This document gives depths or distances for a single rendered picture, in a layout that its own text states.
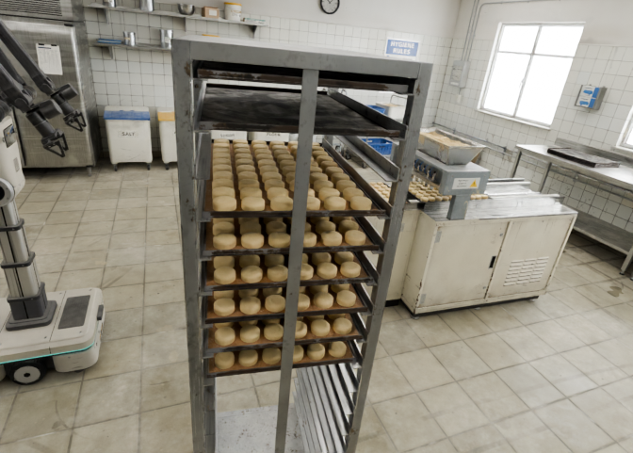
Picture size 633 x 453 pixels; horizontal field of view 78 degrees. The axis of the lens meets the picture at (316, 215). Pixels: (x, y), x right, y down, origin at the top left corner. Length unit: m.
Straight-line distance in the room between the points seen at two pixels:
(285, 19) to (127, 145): 2.91
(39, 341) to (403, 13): 6.52
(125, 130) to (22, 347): 3.62
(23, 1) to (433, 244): 4.72
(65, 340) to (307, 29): 5.34
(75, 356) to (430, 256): 2.21
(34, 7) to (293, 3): 3.22
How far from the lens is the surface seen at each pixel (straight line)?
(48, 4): 5.42
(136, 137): 5.71
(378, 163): 0.96
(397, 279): 3.01
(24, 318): 2.73
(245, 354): 1.12
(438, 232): 2.72
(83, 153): 5.56
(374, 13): 7.03
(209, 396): 1.18
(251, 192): 0.89
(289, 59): 0.74
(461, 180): 2.63
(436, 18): 7.66
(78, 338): 2.56
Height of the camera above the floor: 1.84
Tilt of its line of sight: 24 degrees down
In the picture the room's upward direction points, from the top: 6 degrees clockwise
